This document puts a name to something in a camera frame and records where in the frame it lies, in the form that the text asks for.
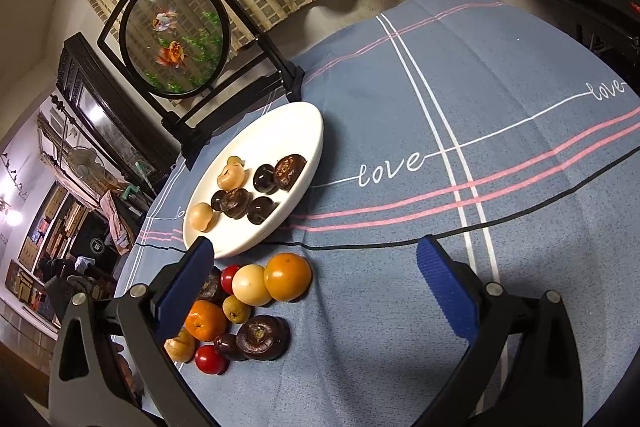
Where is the dark wooden framed mirror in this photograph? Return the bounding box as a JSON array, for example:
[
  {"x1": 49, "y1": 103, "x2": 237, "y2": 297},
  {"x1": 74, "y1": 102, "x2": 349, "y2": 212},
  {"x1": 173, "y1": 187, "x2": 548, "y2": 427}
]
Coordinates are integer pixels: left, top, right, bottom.
[{"x1": 54, "y1": 32, "x2": 182, "y2": 188}]

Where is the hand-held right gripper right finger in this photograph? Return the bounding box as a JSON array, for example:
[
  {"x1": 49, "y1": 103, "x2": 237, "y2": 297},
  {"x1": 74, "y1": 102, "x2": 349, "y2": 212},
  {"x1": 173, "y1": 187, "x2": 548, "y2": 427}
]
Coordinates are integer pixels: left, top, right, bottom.
[{"x1": 416, "y1": 234, "x2": 583, "y2": 427}]

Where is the dark brown mangosteen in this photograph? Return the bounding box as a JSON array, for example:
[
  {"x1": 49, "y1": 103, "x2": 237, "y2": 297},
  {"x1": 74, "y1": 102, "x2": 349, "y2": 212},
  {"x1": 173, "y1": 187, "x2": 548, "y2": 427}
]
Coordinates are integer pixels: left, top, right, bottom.
[
  {"x1": 197, "y1": 269, "x2": 226, "y2": 303},
  {"x1": 274, "y1": 154, "x2": 307, "y2": 192},
  {"x1": 210, "y1": 188, "x2": 252, "y2": 219}
]

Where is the tan fruit with brown stem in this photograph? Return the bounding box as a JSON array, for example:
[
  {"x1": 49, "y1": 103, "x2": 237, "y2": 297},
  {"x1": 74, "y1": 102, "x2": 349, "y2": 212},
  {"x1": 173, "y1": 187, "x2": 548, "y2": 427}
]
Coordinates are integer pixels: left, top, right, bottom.
[{"x1": 217, "y1": 156, "x2": 249, "y2": 190}]

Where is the shelf of boxes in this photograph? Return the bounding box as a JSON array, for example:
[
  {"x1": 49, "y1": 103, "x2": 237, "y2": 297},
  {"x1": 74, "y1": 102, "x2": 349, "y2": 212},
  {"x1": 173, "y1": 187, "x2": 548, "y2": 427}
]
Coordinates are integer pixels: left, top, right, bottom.
[{"x1": 4, "y1": 184, "x2": 81, "y2": 323}]

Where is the standing fan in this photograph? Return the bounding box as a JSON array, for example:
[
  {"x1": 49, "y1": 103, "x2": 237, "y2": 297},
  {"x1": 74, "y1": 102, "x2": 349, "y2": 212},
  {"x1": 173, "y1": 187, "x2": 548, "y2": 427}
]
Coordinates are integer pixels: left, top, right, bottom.
[{"x1": 69, "y1": 144, "x2": 107, "y2": 182}]

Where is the cream spotted fruit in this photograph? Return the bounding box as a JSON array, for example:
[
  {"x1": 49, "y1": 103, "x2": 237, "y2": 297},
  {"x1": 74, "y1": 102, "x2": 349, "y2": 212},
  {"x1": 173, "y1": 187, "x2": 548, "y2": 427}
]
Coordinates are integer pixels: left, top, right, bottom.
[{"x1": 188, "y1": 202, "x2": 217, "y2": 233}]

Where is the white oval plate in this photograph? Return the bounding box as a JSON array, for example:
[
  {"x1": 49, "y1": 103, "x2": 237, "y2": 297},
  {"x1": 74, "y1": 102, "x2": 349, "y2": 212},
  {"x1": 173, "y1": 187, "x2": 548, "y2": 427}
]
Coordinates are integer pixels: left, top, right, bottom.
[{"x1": 182, "y1": 101, "x2": 325, "y2": 259}]

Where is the blue striped tablecloth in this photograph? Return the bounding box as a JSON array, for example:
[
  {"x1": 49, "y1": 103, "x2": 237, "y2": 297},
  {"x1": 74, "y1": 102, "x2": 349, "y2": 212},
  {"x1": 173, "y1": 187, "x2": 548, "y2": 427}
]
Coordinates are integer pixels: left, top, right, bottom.
[{"x1": 112, "y1": 0, "x2": 640, "y2": 427}]

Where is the large orange mandarin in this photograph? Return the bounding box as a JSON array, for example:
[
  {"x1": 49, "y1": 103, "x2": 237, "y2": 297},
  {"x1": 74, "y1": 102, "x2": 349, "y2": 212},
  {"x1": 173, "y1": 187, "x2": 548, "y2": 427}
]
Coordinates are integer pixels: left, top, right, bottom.
[{"x1": 184, "y1": 300, "x2": 227, "y2": 342}]

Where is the pink cloth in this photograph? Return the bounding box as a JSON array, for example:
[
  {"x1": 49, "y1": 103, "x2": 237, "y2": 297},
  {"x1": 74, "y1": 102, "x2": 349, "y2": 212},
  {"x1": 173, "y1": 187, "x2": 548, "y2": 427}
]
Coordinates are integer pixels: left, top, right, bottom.
[{"x1": 99, "y1": 192, "x2": 135, "y2": 255}]

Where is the black desk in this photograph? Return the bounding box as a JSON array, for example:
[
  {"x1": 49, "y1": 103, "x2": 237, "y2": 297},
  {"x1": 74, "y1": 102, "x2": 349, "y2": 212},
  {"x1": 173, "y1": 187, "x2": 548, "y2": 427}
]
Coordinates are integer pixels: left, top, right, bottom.
[{"x1": 537, "y1": 0, "x2": 640, "y2": 78}]

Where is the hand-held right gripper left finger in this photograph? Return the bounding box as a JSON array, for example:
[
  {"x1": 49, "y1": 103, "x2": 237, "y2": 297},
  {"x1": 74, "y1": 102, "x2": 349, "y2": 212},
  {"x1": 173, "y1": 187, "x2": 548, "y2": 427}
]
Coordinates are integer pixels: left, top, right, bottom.
[{"x1": 47, "y1": 236, "x2": 216, "y2": 427}]

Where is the round goldfish screen on stand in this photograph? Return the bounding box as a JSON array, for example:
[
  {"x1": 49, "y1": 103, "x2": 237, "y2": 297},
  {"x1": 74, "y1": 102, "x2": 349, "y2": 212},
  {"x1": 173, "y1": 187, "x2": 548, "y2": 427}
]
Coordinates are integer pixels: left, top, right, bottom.
[{"x1": 97, "y1": 0, "x2": 306, "y2": 171}]

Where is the dark purple plum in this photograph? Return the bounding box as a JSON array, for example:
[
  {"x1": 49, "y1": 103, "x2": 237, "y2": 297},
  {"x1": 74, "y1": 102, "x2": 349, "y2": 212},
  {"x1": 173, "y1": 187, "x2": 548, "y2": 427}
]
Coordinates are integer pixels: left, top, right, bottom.
[
  {"x1": 252, "y1": 163, "x2": 278, "y2": 195},
  {"x1": 214, "y1": 333, "x2": 248, "y2": 362},
  {"x1": 246, "y1": 196, "x2": 278, "y2": 225}
]

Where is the large dark mangosteen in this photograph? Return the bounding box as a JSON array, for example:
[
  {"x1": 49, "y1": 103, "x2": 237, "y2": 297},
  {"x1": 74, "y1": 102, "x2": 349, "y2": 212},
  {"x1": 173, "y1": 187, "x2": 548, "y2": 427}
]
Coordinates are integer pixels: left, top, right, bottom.
[{"x1": 235, "y1": 314, "x2": 291, "y2": 361}]

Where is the cream round fruit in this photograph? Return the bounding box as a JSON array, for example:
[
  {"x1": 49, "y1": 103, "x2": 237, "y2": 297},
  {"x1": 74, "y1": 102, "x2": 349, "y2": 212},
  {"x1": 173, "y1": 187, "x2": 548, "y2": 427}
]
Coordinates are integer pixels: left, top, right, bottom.
[{"x1": 231, "y1": 264, "x2": 272, "y2": 307}]

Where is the small tan longan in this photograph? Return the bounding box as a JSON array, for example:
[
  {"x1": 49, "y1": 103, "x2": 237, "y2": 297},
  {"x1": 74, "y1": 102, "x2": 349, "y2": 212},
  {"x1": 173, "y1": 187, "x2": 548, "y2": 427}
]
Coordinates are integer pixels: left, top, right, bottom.
[
  {"x1": 165, "y1": 328, "x2": 197, "y2": 364},
  {"x1": 222, "y1": 295, "x2": 252, "y2": 324}
]

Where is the red tomato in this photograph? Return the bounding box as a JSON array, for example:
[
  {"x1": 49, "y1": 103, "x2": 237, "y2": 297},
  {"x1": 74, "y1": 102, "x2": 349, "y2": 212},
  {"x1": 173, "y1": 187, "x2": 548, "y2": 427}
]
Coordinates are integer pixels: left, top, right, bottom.
[
  {"x1": 194, "y1": 344, "x2": 228, "y2": 376},
  {"x1": 220, "y1": 264, "x2": 242, "y2": 295}
]

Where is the yellow-orange citrus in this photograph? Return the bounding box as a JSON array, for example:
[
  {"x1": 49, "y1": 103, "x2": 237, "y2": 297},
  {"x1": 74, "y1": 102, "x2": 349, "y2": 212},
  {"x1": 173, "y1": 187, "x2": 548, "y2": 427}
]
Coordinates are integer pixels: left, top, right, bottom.
[{"x1": 263, "y1": 253, "x2": 313, "y2": 302}]

